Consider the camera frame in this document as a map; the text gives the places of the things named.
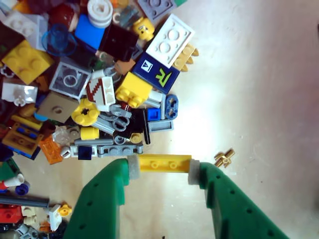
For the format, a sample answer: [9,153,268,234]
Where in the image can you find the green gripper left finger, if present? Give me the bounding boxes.
[62,155,141,239]

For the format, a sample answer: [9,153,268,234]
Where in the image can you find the large tan slope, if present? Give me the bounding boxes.
[0,230,18,239]

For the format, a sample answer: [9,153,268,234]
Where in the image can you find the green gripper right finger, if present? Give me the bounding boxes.
[188,159,291,239]

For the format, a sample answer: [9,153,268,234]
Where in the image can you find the dark tan square tile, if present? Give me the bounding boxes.
[36,91,80,124]

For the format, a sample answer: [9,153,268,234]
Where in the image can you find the white slope dark red print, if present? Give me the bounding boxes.
[86,76,117,113]

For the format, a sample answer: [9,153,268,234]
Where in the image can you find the blue short technic beam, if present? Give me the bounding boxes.
[164,94,179,119]

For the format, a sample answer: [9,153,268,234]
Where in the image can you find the yellow two-by-two brick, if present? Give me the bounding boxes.
[114,71,153,109]

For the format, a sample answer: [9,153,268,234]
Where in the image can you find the transparent orange lego plate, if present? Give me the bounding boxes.
[39,135,64,165]

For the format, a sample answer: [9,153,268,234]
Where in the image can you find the yellow lego plate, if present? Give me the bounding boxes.
[138,153,193,174]

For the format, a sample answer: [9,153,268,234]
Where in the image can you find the gray technic connector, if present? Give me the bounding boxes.
[16,223,38,239]

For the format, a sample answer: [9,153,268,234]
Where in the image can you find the gray lego scissors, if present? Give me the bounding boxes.
[107,104,133,132]

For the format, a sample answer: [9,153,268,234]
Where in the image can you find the gold round stud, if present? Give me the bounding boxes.
[130,132,143,144]

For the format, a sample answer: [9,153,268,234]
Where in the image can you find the yellow minifigure head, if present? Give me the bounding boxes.
[132,16,156,42]

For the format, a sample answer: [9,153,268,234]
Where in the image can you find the golden orange lego chest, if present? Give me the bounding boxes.
[1,119,43,155]

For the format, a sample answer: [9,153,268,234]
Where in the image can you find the gray clear window brick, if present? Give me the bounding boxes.
[48,61,92,100]

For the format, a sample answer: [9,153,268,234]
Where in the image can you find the red technic brick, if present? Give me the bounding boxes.
[0,203,23,224]

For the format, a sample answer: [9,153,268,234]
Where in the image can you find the yellow flower stud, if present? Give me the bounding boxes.
[57,203,73,217]

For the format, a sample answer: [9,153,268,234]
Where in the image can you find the gold lego weapon piece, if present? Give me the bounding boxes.
[214,149,236,168]

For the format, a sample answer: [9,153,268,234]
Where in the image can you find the yellow round gear brick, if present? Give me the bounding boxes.
[71,98,100,126]

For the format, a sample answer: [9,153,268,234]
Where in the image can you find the dark blue small brick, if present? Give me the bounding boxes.
[77,145,93,160]

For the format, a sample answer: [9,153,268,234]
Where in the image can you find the white lego bracket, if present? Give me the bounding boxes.
[69,144,98,157]

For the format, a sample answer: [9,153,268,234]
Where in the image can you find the gray flat lego tile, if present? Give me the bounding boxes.
[148,119,174,132]

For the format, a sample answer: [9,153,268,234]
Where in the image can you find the clear transparent small brick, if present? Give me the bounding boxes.
[51,125,70,145]

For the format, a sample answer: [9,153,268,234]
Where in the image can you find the gray round stud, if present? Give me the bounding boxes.
[113,134,127,145]

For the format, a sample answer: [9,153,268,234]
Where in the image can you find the white upside-down lego plate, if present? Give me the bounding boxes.
[145,13,195,68]

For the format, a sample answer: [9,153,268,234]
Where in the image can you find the tan small plate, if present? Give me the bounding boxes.
[21,206,35,217]

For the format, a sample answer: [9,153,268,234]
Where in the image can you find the bright blue small brick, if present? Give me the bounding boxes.
[147,107,161,121]

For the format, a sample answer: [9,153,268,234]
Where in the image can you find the dark blue printed tile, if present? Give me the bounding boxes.
[131,51,180,92]

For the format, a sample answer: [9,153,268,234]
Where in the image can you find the green lego brick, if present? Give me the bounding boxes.
[0,159,19,182]

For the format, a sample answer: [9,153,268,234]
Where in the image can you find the long dark gray axle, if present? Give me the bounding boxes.
[0,194,50,209]

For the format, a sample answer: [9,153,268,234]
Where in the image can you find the gray lego cylinder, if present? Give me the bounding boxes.
[93,116,117,135]

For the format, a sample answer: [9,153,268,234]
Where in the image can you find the dark red round piece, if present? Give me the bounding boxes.
[48,4,80,32]

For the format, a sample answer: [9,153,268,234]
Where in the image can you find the long gray hinge plate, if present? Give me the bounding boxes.
[96,144,144,158]

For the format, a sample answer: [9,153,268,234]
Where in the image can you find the light gray brick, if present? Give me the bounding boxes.
[146,91,167,120]

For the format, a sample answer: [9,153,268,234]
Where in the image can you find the white and red cone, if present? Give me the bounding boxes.
[0,173,25,191]

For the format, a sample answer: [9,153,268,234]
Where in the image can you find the white lego slope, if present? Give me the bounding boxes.
[44,204,63,232]

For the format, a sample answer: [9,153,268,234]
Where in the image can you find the light blue round piece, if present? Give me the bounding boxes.
[33,112,49,122]

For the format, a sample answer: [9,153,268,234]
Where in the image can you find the white knobbed lego piece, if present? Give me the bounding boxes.
[1,82,39,105]

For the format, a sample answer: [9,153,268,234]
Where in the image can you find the light gray ridged bar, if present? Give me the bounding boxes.
[74,138,113,147]

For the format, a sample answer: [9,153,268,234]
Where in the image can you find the white lego wheel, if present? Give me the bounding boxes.
[87,0,113,28]

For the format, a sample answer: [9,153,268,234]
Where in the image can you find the white two-by-two brick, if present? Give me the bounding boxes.
[1,11,49,52]

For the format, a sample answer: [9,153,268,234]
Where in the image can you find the black lego brick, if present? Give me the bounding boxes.
[98,23,140,62]

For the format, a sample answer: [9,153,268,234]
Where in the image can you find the transparent blue dish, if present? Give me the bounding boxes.
[41,23,77,57]

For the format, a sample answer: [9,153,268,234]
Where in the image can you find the purple round stud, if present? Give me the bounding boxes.
[14,182,30,196]

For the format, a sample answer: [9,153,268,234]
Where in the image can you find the large yellow brick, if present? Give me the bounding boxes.
[1,39,55,85]

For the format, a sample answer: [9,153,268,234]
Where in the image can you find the gray upside-down plate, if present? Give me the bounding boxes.
[137,0,178,22]

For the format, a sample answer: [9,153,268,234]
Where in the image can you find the blue lego brick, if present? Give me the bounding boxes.
[74,14,105,50]

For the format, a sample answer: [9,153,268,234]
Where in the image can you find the small brown lego piece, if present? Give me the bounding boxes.
[114,59,137,75]

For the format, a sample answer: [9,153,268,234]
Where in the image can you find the gold toothed lego plate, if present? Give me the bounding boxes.
[173,43,200,73]

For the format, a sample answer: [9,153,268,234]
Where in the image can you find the black lego plate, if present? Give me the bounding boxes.
[124,108,152,145]

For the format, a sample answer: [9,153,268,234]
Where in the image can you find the gray small square plate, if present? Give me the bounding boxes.
[67,125,82,139]

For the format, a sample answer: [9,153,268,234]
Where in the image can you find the yellow lego cylinder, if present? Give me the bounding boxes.
[79,126,100,140]

